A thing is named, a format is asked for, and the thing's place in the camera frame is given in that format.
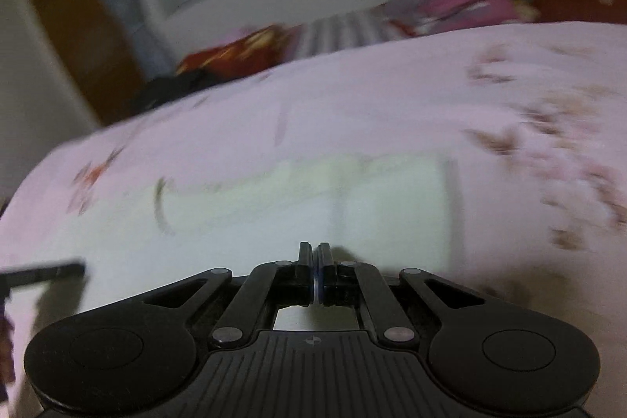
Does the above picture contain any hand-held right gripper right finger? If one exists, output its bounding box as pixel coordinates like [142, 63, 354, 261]
[318, 242, 486, 347]

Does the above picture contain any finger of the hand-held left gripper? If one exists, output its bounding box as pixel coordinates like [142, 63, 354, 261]
[0, 260, 86, 289]

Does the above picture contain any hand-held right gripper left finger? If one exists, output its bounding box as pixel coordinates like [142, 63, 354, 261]
[142, 242, 314, 347]

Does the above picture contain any white knit sock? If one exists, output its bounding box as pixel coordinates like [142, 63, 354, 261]
[154, 156, 464, 269]

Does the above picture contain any pink floral bed sheet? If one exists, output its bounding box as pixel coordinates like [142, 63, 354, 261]
[0, 21, 627, 418]

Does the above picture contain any black cloth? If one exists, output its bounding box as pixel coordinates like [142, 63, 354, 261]
[132, 68, 221, 110]

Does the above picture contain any grey striped cloth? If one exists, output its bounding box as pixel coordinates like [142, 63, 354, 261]
[294, 9, 407, 56]

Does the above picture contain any brown wooden door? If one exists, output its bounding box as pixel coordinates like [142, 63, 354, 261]
[17, 0, 148, 125]

